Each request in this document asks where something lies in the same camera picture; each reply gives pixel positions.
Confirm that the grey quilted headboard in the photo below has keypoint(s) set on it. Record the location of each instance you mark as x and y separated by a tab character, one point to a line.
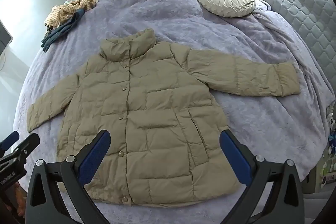
296	3

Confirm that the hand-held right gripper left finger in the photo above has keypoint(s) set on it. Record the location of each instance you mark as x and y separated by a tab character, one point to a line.
95	153

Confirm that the purple fleece blanket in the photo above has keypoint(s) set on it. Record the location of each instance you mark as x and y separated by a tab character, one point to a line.
170	16

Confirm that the blue jeans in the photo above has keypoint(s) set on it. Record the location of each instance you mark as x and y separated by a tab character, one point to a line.
61	29

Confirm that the wall-mounted television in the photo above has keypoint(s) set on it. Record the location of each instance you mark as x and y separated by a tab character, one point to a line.
4	37

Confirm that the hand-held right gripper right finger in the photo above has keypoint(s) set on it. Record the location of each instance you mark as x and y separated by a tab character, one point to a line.
235	155

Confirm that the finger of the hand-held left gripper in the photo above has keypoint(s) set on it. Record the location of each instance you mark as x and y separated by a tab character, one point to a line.
9	140
25	146

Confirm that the colourful bedside clutter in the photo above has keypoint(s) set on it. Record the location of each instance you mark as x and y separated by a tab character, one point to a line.
329	155

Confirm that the tan striped cloth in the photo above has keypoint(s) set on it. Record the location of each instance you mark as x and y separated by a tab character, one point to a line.
71	8

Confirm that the khaki puffer jacket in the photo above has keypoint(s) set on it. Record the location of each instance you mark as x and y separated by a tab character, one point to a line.
157	108

